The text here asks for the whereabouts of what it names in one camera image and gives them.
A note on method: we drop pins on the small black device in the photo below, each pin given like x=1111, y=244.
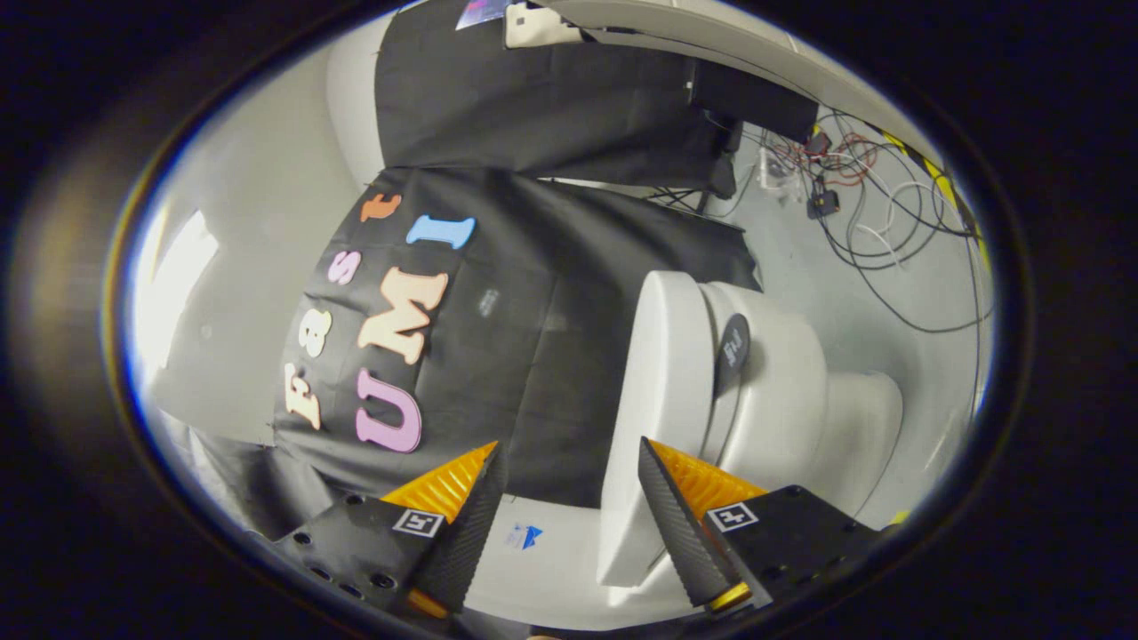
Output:
x=822, y=203

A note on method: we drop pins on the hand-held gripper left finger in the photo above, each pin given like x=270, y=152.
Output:
x=467, y=533

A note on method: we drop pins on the black backdrop cloth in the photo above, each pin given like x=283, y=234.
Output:
x=533, y=338

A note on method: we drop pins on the white toilet lid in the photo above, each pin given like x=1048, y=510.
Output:
x=662, y=373

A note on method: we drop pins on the black rectangular case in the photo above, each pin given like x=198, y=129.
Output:
x=756, y=102

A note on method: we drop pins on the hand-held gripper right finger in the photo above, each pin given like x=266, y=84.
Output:
x=680, y=533

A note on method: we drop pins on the white ceramic toilet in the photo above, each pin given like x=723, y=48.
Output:
x=782, y=400

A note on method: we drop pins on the yellow black floor tape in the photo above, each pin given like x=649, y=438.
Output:
x=938, y=178

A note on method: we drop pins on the clear plastic packet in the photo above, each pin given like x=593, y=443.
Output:
x=775, y=167

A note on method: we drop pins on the white box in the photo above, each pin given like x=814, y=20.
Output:
x=538, y=27

